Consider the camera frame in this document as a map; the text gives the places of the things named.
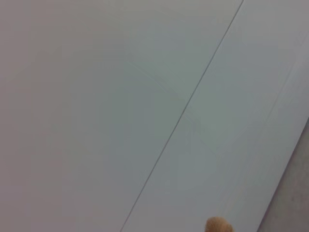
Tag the brown jute handbag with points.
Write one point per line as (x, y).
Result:
(218, 224)

